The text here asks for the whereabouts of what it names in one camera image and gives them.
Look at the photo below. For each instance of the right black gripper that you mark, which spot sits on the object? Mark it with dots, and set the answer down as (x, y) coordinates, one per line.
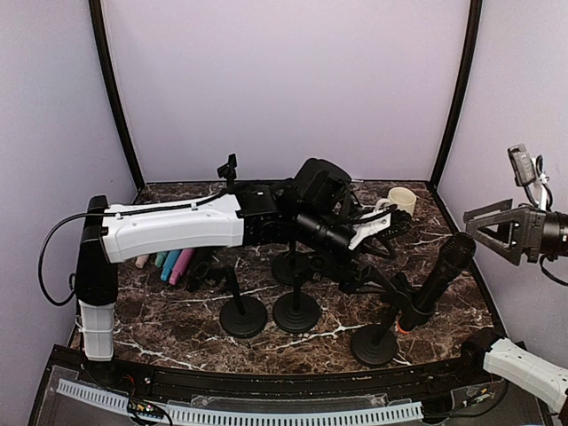
(526, 230)

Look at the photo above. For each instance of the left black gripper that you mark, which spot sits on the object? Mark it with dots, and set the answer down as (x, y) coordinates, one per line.
(344, 272)

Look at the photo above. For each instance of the black microphone orange base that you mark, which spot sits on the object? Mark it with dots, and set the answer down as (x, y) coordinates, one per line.
(454, 257)

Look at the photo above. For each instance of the black mic stand cream mic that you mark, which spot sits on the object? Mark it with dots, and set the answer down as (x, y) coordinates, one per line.
(285, 265)

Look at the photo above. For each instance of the black mic stand blue mic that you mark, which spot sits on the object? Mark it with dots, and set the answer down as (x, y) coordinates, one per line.
(227, 172)

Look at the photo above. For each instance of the blue microphone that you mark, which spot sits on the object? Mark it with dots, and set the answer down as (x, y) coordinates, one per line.
(169, 263)

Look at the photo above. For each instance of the mint green microphone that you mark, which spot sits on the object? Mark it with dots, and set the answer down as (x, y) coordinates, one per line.
(160, 259)

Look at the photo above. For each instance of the cream pink microphone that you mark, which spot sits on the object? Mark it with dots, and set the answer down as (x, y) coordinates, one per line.
(141, 261)

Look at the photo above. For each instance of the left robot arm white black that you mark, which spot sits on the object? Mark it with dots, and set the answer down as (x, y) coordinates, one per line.
(316, 207)

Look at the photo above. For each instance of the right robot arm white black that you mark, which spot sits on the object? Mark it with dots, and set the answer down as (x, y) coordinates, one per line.
(533, 355)

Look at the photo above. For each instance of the beige mug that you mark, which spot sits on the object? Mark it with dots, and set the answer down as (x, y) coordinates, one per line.
(403, 197)

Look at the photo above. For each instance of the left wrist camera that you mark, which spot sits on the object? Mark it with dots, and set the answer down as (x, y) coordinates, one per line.
(384, 224)

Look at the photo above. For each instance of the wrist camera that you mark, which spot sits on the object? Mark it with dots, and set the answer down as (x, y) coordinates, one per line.
(530, 175)
(384, 224)

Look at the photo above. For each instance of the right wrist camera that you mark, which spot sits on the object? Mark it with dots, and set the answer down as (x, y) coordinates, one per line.
(530, 175)

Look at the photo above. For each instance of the black front table rail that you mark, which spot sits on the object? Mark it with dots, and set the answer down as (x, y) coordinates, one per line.
(434, 380)

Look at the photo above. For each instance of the right black frame post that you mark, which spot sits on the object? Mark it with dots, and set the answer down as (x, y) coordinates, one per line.
(460, 89)

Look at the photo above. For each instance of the black frame post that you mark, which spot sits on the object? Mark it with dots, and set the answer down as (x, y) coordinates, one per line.
(112, 92)
(460, 89)

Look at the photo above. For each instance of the white slotted cable duct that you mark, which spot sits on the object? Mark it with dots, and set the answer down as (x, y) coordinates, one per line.
(244, 413)

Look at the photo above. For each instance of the left black frame post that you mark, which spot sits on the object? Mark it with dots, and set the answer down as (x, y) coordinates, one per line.
(112, 92)

